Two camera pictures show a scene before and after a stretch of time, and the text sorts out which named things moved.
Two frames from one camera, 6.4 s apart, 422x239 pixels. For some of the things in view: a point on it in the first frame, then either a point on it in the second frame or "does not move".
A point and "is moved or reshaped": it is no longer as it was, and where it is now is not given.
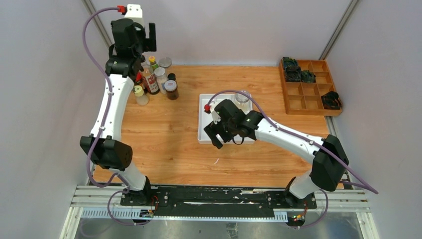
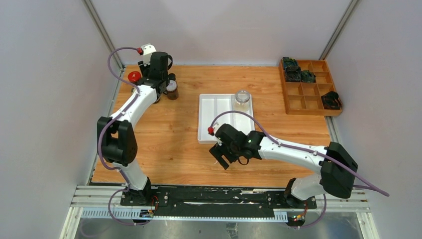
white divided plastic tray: (205, 119) is moved or reshaped
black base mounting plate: (217, 201) does not move
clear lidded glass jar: (243, 102) does not move
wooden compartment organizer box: (305, 98) does not move
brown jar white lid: (170, 87) does not move
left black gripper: (148, 44) → (143, 68)
